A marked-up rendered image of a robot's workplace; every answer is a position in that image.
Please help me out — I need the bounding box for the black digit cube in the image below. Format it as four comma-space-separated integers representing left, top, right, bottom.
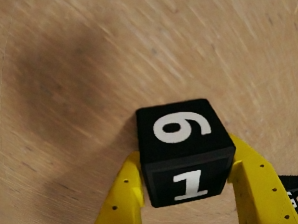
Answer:
136, 98, 236, 208
287, 191, 298, 214

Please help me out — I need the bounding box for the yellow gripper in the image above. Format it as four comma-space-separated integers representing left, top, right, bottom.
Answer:
94, 133, 298, 224

